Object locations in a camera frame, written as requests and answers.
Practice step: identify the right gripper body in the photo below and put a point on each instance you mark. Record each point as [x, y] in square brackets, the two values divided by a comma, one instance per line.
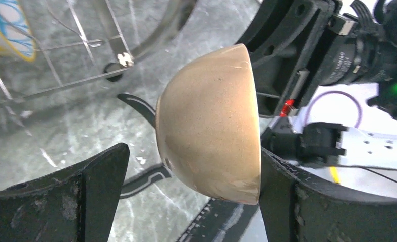
[295, 46]

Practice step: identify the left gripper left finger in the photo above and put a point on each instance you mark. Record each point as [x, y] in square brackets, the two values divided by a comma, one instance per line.
[77, 203]

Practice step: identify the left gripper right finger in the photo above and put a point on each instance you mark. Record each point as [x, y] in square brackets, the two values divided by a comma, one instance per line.
[299, 206]

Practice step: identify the white bowl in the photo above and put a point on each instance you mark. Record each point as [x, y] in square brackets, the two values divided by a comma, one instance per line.
[207, 126]

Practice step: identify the steel dish rack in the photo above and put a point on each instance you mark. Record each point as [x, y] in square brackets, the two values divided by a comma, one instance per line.
[78, 42]

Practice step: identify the yellow teal patterned bowl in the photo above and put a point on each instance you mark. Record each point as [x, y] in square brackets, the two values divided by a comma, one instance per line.
[15, 34]

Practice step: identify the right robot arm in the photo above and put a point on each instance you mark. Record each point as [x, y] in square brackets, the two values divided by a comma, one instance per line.
[352, 123]

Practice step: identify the black pliers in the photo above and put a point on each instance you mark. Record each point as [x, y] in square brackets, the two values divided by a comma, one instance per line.
[146, 169]

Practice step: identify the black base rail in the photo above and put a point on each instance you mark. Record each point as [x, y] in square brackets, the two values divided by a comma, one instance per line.
[219, 220]

